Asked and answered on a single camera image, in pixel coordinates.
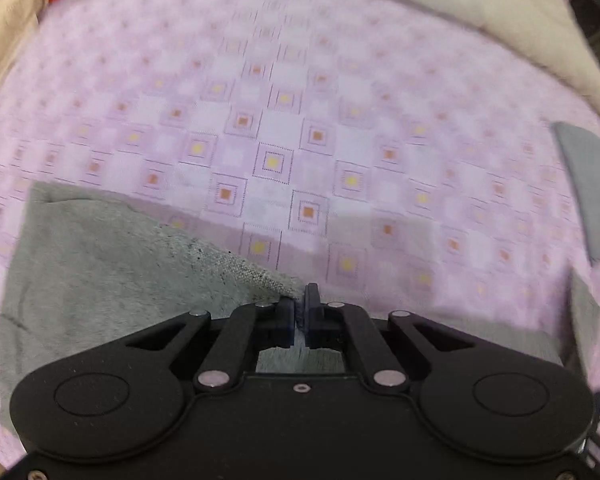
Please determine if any cream duvet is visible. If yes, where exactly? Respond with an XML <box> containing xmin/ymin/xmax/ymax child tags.
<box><xmin>0</xmin><ymin>0</ymin><xmax>600</xmax><ymax>133</ymax></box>

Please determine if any grey towel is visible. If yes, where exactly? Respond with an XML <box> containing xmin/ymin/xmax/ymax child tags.
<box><xmin>0</xmin><ymin>180</ymin><xmax>600</xmax><ymax>426</ymax></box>

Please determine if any pink checkered bed sheet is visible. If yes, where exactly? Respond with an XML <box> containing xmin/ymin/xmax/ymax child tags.
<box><xmin>0</xmin><ymin>0</ymin><xmax>600</xmax><ymax>466</ymax></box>

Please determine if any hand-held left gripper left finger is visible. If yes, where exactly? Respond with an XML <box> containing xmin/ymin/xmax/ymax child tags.
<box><xmin>125</xmin><ymin>296</ymin><xmax>297</xmax><ymax>392</ymax></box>

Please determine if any smooth grey folded cloth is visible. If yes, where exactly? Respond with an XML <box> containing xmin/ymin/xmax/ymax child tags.
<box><xmin>551</xmin><ymin>121</ymin><xmax>600</xmax><ymax>267</ymax></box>

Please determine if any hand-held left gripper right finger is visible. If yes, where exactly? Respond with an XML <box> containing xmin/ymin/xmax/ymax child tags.
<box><xmin>304</xmin><ymin>283</ymin><xmax>476</xmax><ymax>397</ymax></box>

